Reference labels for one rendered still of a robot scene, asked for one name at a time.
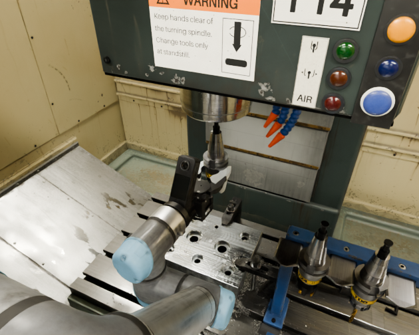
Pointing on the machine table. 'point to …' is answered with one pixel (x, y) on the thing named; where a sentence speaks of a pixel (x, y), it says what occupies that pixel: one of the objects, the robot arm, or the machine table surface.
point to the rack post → (271, 317)
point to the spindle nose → (213, 106)
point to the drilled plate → (223, 236)
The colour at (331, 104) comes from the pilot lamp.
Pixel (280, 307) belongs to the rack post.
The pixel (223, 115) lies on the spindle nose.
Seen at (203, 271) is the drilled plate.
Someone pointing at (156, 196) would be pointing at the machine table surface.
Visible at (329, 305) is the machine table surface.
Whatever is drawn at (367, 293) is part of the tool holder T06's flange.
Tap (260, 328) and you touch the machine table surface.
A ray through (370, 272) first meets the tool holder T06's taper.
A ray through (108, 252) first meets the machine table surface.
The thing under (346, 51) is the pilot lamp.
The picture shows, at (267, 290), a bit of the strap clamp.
